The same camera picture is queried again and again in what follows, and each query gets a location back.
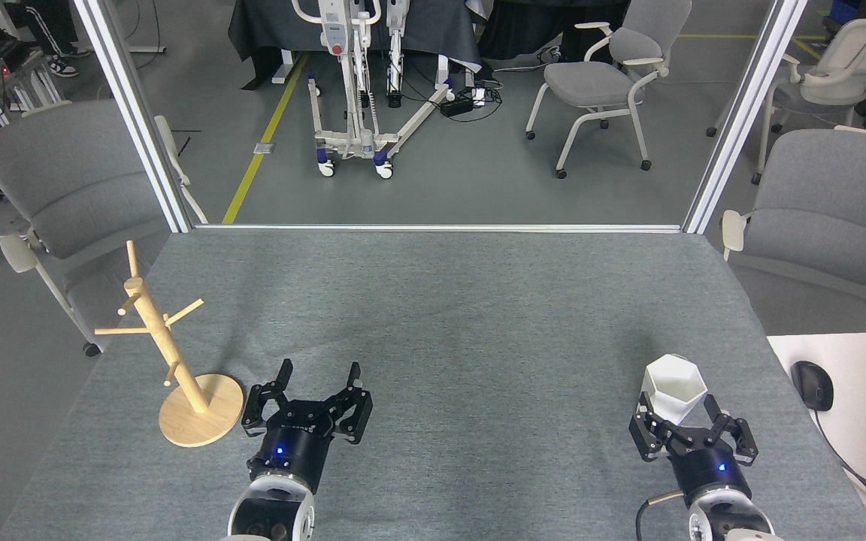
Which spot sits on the white stand on wheels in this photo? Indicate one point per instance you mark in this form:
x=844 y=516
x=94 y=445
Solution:
x=334 y=30

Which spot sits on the silver frame post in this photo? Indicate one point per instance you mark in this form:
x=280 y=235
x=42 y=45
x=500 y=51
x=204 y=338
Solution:
x=132 y=113
x=741 y=113

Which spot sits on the black power strip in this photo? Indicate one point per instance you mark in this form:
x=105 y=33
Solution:
x=457 y=106

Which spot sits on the wooden cup rack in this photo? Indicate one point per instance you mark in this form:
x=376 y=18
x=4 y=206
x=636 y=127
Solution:
x=177 y=361

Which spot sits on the grey chair with white frame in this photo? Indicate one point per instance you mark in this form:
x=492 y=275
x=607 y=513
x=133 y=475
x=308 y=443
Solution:
x=831 y=195
x=65 y=180
x=591 y=83

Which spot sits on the person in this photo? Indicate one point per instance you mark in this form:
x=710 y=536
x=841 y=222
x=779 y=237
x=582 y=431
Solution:
x=49 y=30

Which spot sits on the metal floor plate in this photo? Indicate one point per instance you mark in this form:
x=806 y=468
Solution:
x=264 y=148

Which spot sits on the black computer mouse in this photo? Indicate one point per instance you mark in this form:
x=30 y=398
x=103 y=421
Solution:
x=813 y=385

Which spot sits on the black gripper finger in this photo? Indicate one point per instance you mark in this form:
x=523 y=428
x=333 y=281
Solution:
x=254 y=409
x=743 y=439
x=354 y=417
x=645 y=439

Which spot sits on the silver frame rail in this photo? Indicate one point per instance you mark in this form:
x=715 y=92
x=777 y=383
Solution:
x=440 y=228

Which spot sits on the white mesh-back chair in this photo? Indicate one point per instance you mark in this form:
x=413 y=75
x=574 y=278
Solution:
x=861 y=45

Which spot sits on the white hexagonal cup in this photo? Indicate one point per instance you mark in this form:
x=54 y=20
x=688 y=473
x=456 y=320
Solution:
x=673 y=387

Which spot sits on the dark cloth covered table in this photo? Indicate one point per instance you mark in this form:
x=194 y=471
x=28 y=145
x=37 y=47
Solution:
x=267 y=22

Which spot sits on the metal equipment rack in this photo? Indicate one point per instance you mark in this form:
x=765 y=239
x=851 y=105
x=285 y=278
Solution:
x=12 y=83

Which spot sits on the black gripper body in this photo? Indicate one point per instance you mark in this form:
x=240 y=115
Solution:
x=711 y=469
x=294 y=451

